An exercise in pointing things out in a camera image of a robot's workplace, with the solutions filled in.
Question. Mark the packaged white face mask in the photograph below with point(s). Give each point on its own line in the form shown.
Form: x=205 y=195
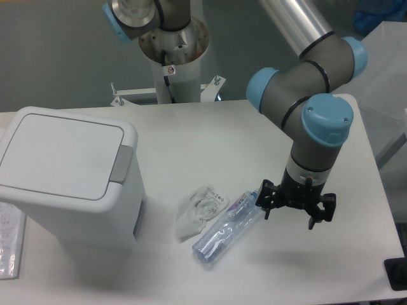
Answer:
x=197 y=208

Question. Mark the white plastic trash can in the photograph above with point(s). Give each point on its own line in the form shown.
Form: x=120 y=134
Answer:
x=74 y=174

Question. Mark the black device at edge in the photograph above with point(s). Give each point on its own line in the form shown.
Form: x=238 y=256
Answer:
x=396 y=273

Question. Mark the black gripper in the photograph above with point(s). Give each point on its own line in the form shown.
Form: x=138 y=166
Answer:
x=304 y=194

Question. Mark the white side table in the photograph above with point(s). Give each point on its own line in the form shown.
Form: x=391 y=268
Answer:
x=380 y=91

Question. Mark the blue plastic bag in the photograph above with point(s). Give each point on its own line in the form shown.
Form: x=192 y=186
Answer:
x=370 y=14

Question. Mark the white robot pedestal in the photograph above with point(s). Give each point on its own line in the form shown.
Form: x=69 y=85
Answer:
x=175 y=59

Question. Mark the clear plastic water bottle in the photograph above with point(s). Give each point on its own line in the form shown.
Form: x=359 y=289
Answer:
x=239 y=216

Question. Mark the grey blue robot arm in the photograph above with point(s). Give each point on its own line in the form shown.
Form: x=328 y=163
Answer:
x=299 y=101

